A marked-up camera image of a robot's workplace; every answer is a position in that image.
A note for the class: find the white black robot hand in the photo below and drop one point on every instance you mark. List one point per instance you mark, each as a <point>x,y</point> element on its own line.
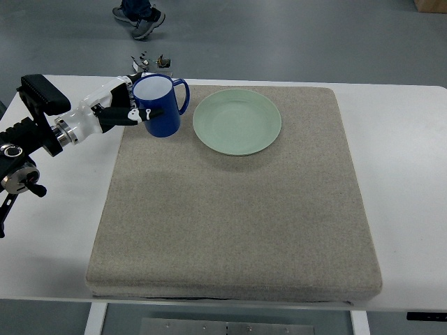
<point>110,105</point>

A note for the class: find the blue mug white inside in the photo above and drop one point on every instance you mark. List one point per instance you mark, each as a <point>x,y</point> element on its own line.
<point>155,95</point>

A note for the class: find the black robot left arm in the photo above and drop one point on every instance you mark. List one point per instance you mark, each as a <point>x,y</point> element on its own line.
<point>53,124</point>

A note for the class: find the light green plate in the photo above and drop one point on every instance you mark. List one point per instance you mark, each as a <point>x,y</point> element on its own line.
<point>237,122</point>

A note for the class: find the small electronic part on floor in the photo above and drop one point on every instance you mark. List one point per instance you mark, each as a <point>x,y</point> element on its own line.
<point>163,62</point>

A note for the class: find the grey sneaker pair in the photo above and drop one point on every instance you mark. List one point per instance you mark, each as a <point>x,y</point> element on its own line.
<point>141,14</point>

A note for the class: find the beige fabric cushion mat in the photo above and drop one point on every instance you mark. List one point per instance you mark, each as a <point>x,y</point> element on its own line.
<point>284,225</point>

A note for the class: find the cardboard box corner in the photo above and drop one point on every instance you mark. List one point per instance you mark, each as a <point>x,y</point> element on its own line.
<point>431,6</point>

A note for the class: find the black table control panel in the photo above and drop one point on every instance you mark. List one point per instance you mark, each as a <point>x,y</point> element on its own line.
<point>427,316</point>

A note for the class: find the metal bracket debris on floor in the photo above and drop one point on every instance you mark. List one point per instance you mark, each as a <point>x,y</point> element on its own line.
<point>141,63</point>

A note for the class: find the white table leg frame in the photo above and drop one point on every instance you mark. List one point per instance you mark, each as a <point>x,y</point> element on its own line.
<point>95,319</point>

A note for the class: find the metal base plate under table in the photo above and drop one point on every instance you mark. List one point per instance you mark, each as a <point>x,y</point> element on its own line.
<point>177,326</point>

